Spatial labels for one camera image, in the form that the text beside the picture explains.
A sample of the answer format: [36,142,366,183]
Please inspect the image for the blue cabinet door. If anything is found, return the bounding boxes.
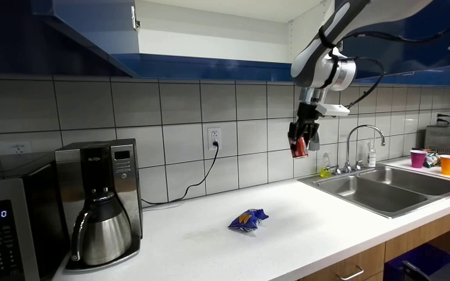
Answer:
[30,0,141,78]

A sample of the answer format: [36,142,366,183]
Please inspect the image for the yellow dish soap bottle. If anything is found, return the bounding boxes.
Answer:
[318,152,336,178]

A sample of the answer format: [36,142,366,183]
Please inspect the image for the chrome gooseneck faucet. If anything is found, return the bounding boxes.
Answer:
[343,123,388,175]

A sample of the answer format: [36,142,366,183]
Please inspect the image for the steel coffee carafe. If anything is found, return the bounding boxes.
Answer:
[69,187,135,269]

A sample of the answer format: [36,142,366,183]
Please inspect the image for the pink cup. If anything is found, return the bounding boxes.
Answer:
[410,148,429,170]

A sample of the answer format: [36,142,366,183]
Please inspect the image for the white wall outlet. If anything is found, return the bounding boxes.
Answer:
[207,125,225,158]

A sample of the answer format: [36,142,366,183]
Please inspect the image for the black coffee maker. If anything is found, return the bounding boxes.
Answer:
[54,138,144,273]

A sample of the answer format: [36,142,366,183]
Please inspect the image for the black microwave oven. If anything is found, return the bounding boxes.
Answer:
[0,158,72,281]

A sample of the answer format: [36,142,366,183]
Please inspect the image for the black power cord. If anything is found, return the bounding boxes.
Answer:
[141,141,222,208]

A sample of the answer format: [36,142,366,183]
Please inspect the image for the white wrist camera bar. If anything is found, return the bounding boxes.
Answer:
[316,102,352,119]

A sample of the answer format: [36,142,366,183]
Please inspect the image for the grey metal countertop box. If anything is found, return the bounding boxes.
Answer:
[424,123,450,156]

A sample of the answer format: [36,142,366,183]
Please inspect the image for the stainless steel double sink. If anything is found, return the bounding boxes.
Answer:
[302,164,450,220]

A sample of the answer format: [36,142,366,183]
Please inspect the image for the metal drawer handle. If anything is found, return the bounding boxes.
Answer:
[340,266,368,281]

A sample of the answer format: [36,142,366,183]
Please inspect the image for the blue bin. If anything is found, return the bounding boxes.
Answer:
[383,242,450,281]

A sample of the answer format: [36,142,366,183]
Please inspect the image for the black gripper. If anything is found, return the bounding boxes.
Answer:
[286,102,322,158]

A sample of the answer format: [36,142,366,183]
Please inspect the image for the blue upper cabinet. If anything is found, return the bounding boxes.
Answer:
[30,0,450,88]

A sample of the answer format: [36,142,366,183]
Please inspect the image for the blue chip bag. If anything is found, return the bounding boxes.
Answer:
[227,208,271,236]

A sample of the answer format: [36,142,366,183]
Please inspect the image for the clear hand soap bottle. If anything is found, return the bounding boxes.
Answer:
[365,141,380,170]

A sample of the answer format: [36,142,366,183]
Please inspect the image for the orange cup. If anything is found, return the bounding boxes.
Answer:
[440,153,450,178]

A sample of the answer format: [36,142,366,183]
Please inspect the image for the wooden lower cabinet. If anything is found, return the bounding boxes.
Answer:
[297,202,450,281]

